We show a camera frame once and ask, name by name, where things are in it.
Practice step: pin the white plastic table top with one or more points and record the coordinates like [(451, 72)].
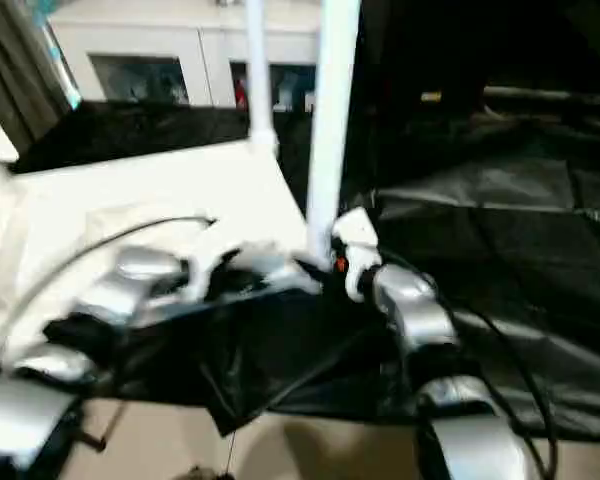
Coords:
[(105, 200)]

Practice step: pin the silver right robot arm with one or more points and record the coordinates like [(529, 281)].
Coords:
[(420, 310)]

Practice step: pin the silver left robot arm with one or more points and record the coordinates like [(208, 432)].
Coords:
[(110, 295)]

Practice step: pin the black table mat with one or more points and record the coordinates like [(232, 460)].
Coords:
[(505, 240)]

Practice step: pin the dark brown round object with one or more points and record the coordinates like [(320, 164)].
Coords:
[(207, 473)]

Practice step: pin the small beige label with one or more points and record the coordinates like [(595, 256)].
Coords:
[(430, 96)]

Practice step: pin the white glass-door cabinet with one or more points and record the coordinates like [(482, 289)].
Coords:
[(145, 35)]

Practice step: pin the teal white plastic package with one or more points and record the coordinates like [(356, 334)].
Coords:
[(60, 60)]

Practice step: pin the dark grey crumpled bundle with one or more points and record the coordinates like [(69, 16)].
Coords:
[(227, 2)]

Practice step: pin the black low side table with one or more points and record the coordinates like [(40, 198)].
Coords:
[(555, 97)]

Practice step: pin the grey curtain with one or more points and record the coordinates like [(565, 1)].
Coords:
[(15, 65)]

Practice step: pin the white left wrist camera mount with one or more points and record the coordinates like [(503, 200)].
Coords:
[(207, 265)]

